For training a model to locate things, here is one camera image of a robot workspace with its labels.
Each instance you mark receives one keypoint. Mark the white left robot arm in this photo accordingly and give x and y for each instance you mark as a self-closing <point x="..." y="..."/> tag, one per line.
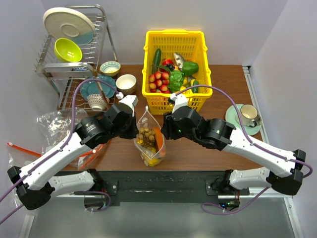
<point x="36" y="183"/>

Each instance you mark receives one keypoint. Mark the yellow plastic basket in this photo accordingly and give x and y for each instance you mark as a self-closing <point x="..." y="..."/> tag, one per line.
<point x="190" y="45"/>

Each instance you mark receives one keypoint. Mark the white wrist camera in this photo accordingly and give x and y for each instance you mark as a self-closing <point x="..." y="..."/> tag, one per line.
<point x="129" y="100"/>
<point x="177" y="101"/>

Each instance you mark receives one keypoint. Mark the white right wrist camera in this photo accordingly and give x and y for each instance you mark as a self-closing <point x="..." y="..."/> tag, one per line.
<point x="177" y="101"/>

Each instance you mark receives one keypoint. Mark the large cream blue plate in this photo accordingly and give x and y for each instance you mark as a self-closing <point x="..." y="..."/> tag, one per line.
<point x="63" y="22"/>

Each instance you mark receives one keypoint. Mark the red pomegranate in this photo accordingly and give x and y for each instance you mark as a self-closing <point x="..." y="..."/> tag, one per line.
<point x="167" y="63"/>

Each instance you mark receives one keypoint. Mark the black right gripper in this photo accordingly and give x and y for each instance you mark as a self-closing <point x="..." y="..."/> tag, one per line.
<point x="167" y="128"/>

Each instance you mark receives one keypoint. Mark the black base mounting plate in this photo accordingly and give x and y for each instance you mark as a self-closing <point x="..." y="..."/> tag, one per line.
<point x="167" y="186"/>

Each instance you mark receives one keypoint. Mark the orange papaya slice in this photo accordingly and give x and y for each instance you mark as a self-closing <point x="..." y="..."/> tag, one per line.
<point x="160" y="141"/>

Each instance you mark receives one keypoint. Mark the brown longan bunch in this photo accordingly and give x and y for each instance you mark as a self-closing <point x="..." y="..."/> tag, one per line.
<point x="146" y="133"/>

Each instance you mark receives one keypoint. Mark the green bell pepper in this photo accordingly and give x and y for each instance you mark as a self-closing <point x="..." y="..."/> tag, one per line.
<point x="189" y="68"/>

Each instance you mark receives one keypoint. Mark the teal patterned small bowl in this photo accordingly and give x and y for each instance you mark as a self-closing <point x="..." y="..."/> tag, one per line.
<point x="110" y="68"/>

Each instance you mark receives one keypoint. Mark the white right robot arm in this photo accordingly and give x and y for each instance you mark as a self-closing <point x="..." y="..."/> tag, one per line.
<point x="280" y="169"/>

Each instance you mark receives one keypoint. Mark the grey toy fish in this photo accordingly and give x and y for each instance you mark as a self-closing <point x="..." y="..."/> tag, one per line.
<point x="179" y="60"/>

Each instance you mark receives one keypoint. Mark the mint green saucer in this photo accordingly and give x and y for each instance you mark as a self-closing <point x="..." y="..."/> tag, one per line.
<point x="230" y="117"/>

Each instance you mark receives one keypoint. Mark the lime green bowl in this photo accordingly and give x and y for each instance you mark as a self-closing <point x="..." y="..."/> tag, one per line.
<point x="67" y="51"/>

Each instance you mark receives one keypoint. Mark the green lettuce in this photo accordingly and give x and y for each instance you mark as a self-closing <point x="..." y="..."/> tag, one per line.
<point x="175" y="81"/>

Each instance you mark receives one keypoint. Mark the white cream bowl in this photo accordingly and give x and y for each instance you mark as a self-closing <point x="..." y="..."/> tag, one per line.
<point x="126" y="84"/>

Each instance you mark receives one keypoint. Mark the crumpled clear plastic bag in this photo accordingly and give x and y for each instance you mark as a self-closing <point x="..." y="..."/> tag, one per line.
<point x="56" y="125"/>

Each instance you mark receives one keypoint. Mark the yellow bell pepper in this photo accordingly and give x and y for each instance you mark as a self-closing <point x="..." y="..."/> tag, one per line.
<point x="152" y="162"/>

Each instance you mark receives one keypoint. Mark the metal dish rack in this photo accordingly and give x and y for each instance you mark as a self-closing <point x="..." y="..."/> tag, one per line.
<point x="64" y="77"/>

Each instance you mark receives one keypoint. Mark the dark green cucumber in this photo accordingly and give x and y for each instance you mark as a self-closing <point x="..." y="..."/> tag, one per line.
<point x="157" y="57"/>

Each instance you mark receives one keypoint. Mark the clear white-dotted zip bag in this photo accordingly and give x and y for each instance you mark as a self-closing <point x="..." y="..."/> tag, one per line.
<point x="147" y="120"/>

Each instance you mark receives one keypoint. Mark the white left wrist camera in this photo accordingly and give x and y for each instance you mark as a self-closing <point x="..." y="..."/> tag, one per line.
<point x="129" y="100"/>

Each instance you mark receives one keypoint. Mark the patterned white bowl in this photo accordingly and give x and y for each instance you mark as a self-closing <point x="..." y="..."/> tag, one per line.
<point x="97" y="103"/>

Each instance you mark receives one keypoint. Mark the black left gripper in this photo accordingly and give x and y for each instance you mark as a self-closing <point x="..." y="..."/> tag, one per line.
<point x="134" y="130"/>

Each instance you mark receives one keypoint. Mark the teal scalloped plate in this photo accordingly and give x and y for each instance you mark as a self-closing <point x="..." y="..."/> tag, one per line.
<point x="91" y="87"/>

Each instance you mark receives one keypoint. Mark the cream mug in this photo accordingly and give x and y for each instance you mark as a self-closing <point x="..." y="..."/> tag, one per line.
<point x="249" y="115"/>

